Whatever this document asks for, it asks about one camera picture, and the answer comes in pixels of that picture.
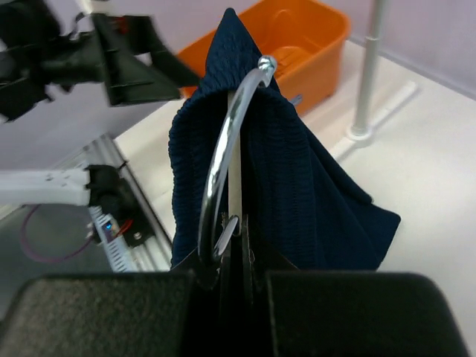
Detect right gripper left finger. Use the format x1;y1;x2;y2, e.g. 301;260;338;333
1;272;194;356

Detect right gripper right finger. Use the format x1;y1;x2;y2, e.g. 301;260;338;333
267;271;469;356

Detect navy blue shorts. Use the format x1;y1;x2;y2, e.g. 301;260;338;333
169;9;401;270

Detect grey clothes hanger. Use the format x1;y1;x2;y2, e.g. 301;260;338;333
198;56;277;266

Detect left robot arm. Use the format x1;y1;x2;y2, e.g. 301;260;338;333
1;1;200;170

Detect white metal clothes rack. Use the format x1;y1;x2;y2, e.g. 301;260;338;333
330;1;419;161

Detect orange plastic basket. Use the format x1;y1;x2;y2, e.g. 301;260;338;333
176;0;351;116

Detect aluminium mounting rail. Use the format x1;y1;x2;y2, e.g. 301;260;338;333
83;135;172;272

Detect white slotted cable duct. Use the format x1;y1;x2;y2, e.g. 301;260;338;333
89;207;137;273

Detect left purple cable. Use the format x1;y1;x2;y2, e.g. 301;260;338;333
21;203;94;264

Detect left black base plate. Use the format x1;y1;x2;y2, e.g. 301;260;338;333
85;164;154;247

